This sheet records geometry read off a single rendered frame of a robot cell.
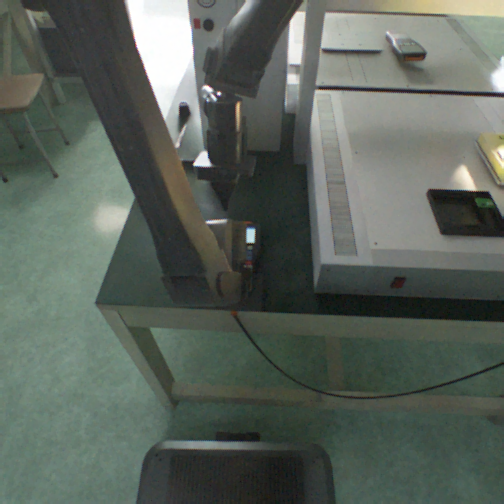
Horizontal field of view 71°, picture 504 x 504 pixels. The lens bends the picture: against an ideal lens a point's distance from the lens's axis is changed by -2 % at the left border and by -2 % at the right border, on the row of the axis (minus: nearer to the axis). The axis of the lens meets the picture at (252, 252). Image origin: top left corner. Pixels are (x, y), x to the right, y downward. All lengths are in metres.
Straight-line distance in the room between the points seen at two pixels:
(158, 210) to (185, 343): 1.16
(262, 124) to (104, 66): 0.69
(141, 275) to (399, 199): 0.56
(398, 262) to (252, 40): 0.43
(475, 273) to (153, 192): 0.58
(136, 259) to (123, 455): 0.82
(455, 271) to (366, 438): 0.85
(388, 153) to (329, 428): 0.95
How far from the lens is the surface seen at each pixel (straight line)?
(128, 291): 0.78
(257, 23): 0.52
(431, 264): 0.72
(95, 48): 0.39
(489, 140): 1.02
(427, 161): 0.95
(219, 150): 0.62
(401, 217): 0.78
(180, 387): 1.31
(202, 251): 0.43
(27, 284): 1.96
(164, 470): 1.14
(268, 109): 1.01
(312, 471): 1.13
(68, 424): 1.55
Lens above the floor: 1.37
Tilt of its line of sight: 51 degrees down
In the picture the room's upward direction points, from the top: straight up
